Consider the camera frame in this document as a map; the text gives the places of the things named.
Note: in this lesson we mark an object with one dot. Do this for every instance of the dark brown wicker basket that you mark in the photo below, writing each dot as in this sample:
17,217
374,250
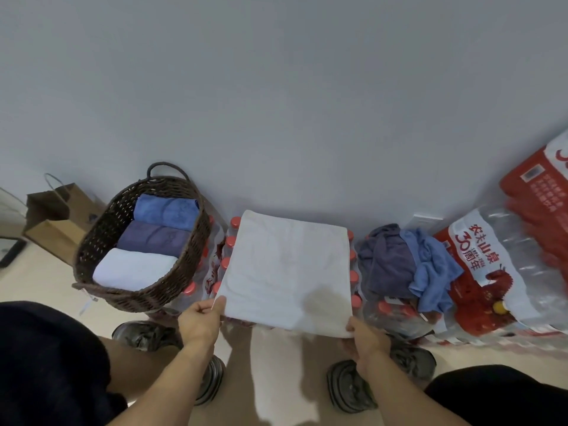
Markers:
102,230

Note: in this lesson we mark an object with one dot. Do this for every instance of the person's grey shoe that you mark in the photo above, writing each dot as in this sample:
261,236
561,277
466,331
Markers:
142,334
346,390

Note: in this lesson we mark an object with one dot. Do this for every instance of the person's right forearm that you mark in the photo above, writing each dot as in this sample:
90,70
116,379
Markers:
408,399

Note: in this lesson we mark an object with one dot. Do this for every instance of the person's right hand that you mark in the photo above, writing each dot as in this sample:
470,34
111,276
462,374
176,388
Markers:
366,343

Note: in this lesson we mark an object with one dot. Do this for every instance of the person's left hand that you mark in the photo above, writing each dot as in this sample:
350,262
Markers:
199,321

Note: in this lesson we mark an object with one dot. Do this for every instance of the brown paper bag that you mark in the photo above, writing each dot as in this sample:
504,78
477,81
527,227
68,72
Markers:
57,226

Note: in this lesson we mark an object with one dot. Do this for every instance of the dark blue towel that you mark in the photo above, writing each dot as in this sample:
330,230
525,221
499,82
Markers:
153,239

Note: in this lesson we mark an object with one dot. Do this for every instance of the dark grey towel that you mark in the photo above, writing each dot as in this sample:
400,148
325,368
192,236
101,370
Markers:
386,261

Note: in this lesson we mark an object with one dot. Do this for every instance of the person's left forearm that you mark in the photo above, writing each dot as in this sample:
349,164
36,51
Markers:
168,390

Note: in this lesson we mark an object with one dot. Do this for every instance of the white wall socket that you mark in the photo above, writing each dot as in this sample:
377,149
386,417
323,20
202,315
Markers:
423,221

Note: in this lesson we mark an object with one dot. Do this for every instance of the light blue towel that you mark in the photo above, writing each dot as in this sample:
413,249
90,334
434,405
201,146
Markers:
166,212
432,270

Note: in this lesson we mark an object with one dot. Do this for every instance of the white towel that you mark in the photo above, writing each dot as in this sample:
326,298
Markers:
133,270

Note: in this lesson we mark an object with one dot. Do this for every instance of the cream towel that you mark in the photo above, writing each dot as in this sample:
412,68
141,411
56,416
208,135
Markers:
284,270

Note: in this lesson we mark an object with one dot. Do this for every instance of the person's right grey shoe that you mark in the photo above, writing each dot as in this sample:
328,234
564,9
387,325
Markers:
346,390

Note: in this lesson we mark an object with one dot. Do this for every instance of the person's left grey shoe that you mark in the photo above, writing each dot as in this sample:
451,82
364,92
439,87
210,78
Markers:
142,334

